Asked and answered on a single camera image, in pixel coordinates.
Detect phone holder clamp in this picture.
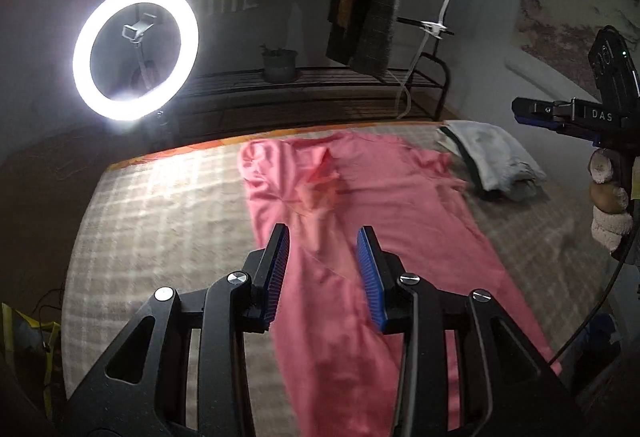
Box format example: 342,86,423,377
121,13,157,42

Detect potted plant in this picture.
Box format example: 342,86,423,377
260,44,301,84

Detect person's right hand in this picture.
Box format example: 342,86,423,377
588,148,635,254

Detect yellow bag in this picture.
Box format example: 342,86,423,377
0,302,63,423

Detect black metal rack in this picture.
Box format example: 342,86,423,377
160,0,473,142

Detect beige checked blanket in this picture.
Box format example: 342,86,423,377
60,119,608,437

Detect folded white clothes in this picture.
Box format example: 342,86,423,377
436,121,548,200

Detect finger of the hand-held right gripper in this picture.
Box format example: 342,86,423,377
511,97,562,132

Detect ring light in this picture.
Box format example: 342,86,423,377
72,0,200,122

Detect white clip lamp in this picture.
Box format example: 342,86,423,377
395,0,472,118

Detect marble print wall hanging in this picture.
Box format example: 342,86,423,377
517,0,640,90

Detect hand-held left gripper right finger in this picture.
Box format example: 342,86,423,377
355,225,587,437

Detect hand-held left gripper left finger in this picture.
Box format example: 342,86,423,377
62,222,292,437

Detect pink shirt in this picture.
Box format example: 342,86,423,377
237,133,562,437

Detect black cable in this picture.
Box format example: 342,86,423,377
549,232,640,365

